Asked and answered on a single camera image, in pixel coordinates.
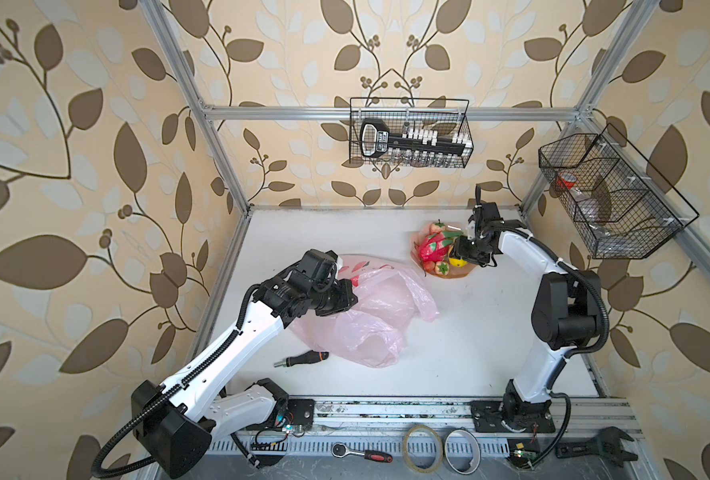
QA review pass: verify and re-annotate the pink plastic fruit-print bag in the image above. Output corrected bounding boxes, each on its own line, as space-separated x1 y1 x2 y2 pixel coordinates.
289 255 440 368

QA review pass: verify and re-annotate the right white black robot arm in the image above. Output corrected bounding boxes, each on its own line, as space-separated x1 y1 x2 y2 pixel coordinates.
453 187 610 433

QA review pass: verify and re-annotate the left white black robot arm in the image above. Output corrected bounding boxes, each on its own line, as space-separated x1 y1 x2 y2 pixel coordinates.
91 249 358 479

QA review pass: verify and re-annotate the yellow lemon toy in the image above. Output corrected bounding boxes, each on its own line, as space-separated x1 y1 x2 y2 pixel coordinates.
448 257 468 268

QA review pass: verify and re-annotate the pink dragon fruit toy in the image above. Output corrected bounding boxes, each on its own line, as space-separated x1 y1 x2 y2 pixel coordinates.
418 231 462 262

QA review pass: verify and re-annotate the orange fruit plate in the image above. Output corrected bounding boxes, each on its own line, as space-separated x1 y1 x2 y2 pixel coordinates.
410 222 476 279

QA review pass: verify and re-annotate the black orange screwdriver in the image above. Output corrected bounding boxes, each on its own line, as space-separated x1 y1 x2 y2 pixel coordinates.
273 350 329 368

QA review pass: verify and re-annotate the red-capped plastic bottle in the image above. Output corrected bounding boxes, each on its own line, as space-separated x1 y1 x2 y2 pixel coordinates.
556 171 617 238

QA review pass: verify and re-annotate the black socket set holder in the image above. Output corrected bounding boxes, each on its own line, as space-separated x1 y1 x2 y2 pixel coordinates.
356 119 474 158

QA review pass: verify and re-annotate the clear tape roll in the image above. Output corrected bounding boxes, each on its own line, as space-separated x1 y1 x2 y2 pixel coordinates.
401 424 444 474

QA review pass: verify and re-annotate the grey tape roll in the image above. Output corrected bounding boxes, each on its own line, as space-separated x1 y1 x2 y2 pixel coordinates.
443 429 482 476

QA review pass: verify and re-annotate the black adjustable wrench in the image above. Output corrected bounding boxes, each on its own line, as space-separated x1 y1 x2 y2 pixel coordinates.
555 427 639 467

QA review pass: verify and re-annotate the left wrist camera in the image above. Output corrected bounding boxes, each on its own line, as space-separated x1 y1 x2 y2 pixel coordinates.
296 249 338 283

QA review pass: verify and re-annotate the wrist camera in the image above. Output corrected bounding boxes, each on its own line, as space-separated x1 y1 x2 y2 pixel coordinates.
471 203 502 228
296 249 338 283

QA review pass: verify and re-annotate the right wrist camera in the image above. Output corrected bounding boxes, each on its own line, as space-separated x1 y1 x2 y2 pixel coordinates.
471 203 502 228

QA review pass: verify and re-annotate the centre black wire basket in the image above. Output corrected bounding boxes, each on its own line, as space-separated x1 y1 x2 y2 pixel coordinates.
348 96 474 169

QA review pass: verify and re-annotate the black wire basket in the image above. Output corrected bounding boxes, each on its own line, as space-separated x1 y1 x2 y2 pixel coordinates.
538 124 699 260
348 96 474 169

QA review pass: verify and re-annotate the right black wire basket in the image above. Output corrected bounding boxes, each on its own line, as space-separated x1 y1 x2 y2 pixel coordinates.
538 124 699 260

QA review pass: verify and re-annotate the red-handled ratchet wrench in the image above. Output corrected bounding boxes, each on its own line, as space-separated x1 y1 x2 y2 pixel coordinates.
331 443 393 463

